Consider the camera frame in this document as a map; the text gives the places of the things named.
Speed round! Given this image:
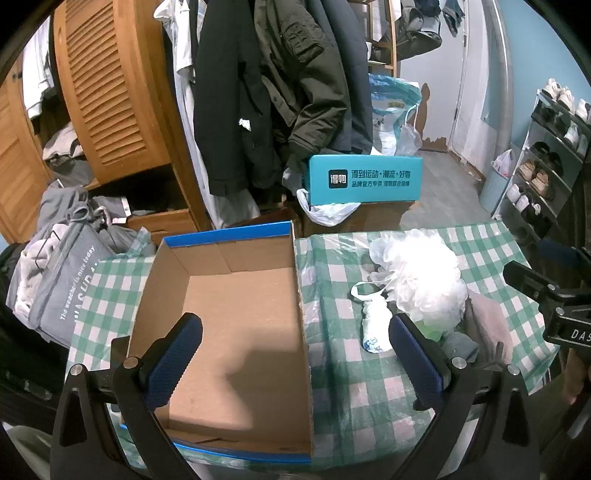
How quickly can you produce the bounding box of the small grey cloth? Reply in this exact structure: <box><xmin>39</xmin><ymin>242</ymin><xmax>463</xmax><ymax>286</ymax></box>
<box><xmin>441</xmin><ymin>331</ymin><xmax>480</xmax><ymax>364</ymax></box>

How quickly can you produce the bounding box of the white sock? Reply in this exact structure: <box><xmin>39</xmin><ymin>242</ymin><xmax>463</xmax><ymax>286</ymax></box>
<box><xmin>362</xmin><ymin>295</ymin><xmax>393</xmax><ymax>354</ymax></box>

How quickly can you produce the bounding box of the white mesh bath pouf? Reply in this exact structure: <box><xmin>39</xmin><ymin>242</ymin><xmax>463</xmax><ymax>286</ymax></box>
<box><xmin>352</xmin><ymin>229</ymin><xmax>468</xmax><ymax>330</ymax></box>

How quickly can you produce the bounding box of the light green cloth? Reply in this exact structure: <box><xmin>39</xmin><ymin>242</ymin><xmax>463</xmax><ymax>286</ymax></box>
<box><xmin>415</xmin><ymin>321</ymin><xmax>452</xmax><ymax>343</ymax></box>

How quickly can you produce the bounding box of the grey towel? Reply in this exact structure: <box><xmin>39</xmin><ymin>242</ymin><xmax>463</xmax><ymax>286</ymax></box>
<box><xmin>464</xmin><ymin>290</ymin><xmax>514</xmax><ymax>365</ymax></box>

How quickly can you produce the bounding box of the person's right hand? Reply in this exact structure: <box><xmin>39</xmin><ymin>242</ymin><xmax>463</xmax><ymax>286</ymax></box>
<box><xmin>563</xmin><ymin>349</ymin><xmax>590</xmax><ymax>405</ymax></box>

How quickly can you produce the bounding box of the green checkered tablecloth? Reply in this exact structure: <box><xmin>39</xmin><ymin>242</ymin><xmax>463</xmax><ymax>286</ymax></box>
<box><xmin>66</xmin><ymin>221</ymin><xmax>562</xmax><ymax>471</ymax></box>

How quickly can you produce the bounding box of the light blue waste bin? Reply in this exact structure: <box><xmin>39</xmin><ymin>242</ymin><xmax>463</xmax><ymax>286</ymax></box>
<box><xmin>479</xmin><ymin>162</ymin><xmax>509</xmax><ymax>214</ymax></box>

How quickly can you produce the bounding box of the blue-rimmed cardboard box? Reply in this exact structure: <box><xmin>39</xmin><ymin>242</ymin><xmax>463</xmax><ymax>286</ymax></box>
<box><xmin>128</xmin><ymin>221</ymin><xmax>314</xmax><ymax>469</ymax></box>

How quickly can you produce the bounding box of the metal shoe rack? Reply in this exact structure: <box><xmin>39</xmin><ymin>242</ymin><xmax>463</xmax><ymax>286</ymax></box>
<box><xmin>493</xmin><ymin>78</ymin><xmax>590</xmax><ymax>241</ymax></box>

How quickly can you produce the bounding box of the brown cardboard box on floor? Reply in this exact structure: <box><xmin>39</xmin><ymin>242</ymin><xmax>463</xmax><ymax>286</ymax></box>
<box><xmin>287</xmin><ymin>201</ymin><xmax>415</xmax><ymax>237</ymax></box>

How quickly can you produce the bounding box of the grey laundry bag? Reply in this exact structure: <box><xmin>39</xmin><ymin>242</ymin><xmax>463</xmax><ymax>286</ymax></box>
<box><xmin>6</xmin><ymin>187</ymin><xmax>137</xmax><ymax>347</ymax></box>

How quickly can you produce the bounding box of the white plastic bag under box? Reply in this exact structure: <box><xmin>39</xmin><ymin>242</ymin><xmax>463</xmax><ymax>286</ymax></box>
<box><xmin>295</xmin><ymin>188</ymin><xmax>361</xmax><ymax>228</ymax></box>

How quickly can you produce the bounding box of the teal shoe box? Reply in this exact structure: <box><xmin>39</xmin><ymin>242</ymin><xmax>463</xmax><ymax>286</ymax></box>
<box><xmin>304</xmin><ymin>154</ymin><xmax>423</xmax><ymax>206</ymax></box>

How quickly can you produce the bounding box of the blue white plastic bag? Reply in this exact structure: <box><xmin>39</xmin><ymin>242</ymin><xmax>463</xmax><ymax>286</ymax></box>
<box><xmin>369</xmin><ymin>74</ymin><xmax>423</xmax><ymax>157</ymax></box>

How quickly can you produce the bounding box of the black hanging coat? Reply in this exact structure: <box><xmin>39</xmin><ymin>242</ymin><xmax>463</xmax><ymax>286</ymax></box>
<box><xmin>193</xmin><ymin>0</ymin><xmax>283</xmax><ymax>205</ymax></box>

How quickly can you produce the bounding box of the wooden louvered wardrobe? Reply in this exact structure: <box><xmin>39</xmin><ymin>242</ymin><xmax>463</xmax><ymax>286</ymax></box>
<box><xmin>1</xmin><ymin>1</ymin><xmax>211</xmax><ymax>243</ymax></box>

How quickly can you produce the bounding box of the olive green hanging jacket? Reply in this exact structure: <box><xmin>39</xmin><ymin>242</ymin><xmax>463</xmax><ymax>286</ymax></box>
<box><xmin>253</xmin><ymin>1</ymin><xmax>351</xmax><ymax>170</ymax></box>

